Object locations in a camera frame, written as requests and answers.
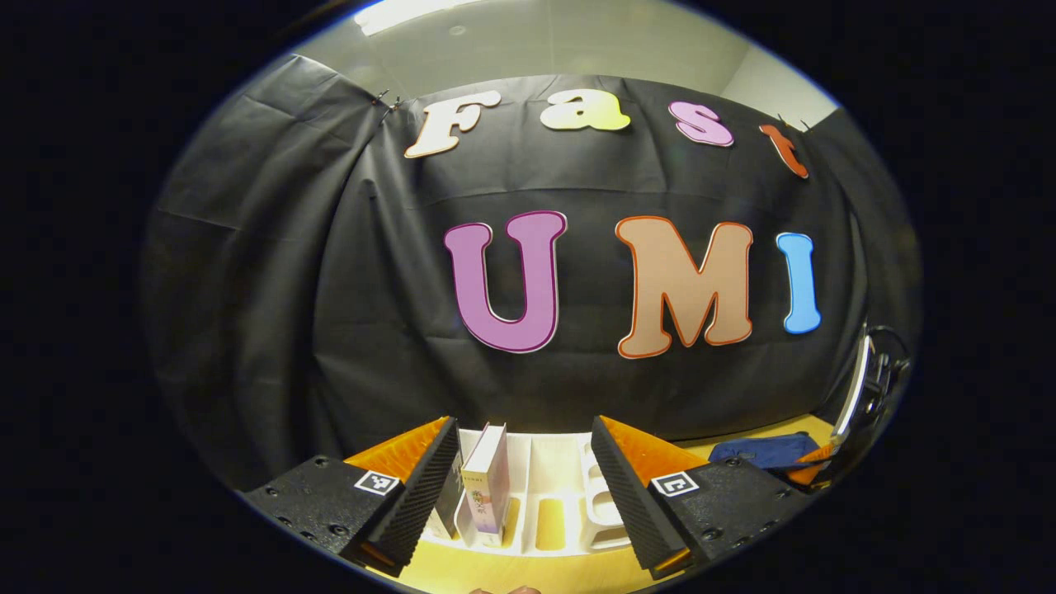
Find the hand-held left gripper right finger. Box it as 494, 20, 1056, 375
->
590, 415, 818, 581

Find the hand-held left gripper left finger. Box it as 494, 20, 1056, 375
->
239, 417, 460, 578

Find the black book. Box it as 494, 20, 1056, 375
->
433, 450, 467, 541

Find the blue schoolbag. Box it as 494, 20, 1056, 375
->
708, 433, 822, 471

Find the purple book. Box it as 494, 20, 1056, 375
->
460, 423, 511, 548

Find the white bookshelf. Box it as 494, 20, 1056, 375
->
421, 429, 636, 558

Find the black backdrop cloth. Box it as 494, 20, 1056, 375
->
140, 54, 921, 492

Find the ceiling light panel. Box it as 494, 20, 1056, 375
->
355, 0, 488, 35

